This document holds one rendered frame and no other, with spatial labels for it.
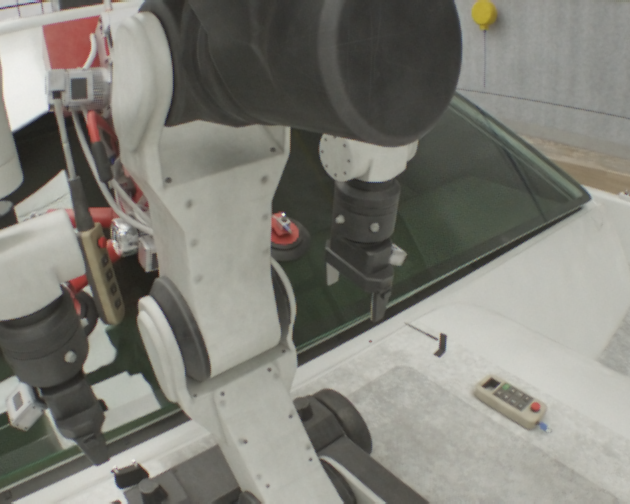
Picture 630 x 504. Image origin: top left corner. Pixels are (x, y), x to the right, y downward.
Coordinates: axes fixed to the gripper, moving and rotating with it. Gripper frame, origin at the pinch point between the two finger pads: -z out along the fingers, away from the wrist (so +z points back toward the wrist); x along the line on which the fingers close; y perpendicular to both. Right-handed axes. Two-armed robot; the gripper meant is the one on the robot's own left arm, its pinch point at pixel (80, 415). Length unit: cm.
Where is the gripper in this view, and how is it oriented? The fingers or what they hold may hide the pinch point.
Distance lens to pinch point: 61.3
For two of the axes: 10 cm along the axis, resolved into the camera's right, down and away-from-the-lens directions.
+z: 0.5, -8.1, -5.9
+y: -7.8, 3.3, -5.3
